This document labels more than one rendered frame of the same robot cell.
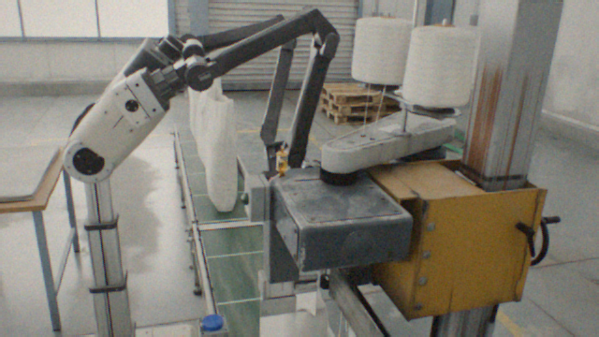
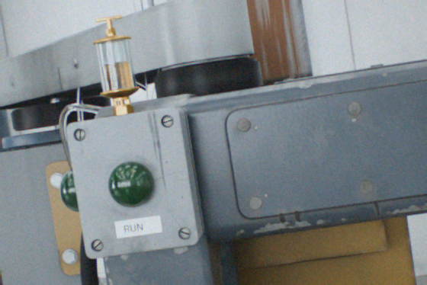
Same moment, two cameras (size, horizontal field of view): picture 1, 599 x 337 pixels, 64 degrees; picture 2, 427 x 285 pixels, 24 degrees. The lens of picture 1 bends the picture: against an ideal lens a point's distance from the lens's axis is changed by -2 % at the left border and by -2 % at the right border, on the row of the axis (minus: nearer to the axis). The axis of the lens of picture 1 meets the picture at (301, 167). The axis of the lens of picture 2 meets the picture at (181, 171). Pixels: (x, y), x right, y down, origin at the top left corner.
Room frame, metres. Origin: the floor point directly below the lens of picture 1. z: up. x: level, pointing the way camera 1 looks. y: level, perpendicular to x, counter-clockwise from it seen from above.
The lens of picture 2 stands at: (0.73, 0.70, 1.32)
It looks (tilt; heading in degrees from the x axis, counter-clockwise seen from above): 3 degrees down; 294
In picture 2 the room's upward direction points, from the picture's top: 9 degrees counter-clockwise
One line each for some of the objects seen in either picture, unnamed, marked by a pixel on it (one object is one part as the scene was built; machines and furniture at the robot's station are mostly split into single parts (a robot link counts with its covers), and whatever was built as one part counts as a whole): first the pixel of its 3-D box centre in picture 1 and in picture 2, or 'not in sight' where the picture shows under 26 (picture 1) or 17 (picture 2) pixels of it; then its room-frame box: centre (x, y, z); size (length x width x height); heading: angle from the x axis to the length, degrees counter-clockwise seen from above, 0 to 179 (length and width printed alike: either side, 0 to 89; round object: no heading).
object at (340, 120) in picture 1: (366, 111); not in sight; (7.03, -0.93, 0.07); 1.20 x 0.82 x 0.14; 106
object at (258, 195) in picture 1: (256, 197); (137, 180); (1.03, 0.10, 1.29); 0.08 x 0.05 x 0.09; 18
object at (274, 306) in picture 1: (276, 300); not in sight; (1.05, 0.05, 0.98); 0.09 x 0.05 x 0.05; 108
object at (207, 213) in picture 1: (210, 168); not in sight; (3.72, 0.75, 0.34); 2.21 x 0.39 x 0.09; 18
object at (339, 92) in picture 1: (367, 93); not in sight; (7.01, -0.92, 0.36); 1.20 x 0.82 x 0.14; 103
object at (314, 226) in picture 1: (329, 241); (316, 234); (0.97, -0.07, 1.21); 0.30 x 0.25 x 0.30; 18
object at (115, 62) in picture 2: (282, 161); (116, 65); (1.06, 0.04, 1.37); 0.03 x 0.02 x 0.03; 18
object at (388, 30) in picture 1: (385, 50); not in sight; (1.29, -0.21, 1.61); 0.17 x 0.17 x 0.17
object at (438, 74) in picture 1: (439, 65); not in sight; (1.04, -0.29, 1.61); 0.15 x 0.14 x 0.17; 18
